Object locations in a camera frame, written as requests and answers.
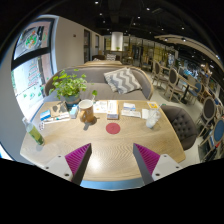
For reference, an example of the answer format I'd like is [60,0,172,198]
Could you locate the dark grey tufted chair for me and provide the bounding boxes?
[160,104,198,151]

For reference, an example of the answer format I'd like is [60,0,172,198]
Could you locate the grey chevron cushion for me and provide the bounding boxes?
[103,67,143,95]

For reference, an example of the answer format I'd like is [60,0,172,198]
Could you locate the white leaflet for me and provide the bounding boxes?
[120,109,142,119]

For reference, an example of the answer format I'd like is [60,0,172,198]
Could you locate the grey curved sofa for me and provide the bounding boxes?
[44,64,155,103]

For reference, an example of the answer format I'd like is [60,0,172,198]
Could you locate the green potted plant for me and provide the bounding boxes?
[49,69,99,108]

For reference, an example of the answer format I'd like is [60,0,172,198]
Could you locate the flat round red coaster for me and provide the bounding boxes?
[105,122,121,135]

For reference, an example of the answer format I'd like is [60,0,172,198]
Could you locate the clear green-labelled drink bottle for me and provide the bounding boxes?
[25,118,45,147]

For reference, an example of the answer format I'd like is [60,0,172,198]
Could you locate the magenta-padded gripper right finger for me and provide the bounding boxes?
[132,143,184,186]

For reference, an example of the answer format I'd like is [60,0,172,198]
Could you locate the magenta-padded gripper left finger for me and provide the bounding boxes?
[43,143,93,186]

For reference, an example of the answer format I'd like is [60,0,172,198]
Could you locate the clear plastic cup with straw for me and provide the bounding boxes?
[145,105,163,130]

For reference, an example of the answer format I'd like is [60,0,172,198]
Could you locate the blue-white card pack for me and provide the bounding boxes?
[39,109,52,122]

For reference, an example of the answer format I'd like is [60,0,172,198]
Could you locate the yellow square card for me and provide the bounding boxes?
[147,101,160,110]

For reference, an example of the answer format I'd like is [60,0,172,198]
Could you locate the white paper napkin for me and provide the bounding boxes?
[141,108,150,120]

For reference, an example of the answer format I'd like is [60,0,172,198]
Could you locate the small blue-white box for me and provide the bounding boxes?
[69,104,80,120]

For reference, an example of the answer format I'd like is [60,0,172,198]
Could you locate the group of ceiling lights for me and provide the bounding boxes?
[93,0,188,43]

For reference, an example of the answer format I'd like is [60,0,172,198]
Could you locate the window with holiday stickers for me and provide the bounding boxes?
[10,18,54,121]

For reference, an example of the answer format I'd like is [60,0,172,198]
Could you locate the white rectangular box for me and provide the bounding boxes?
[106,99,120,120]

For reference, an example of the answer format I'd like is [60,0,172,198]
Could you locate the tan ceramic mug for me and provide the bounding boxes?
[78,99,96,124]

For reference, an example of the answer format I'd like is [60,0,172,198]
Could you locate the group of dining chairs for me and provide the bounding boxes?
[151,59,224,161]

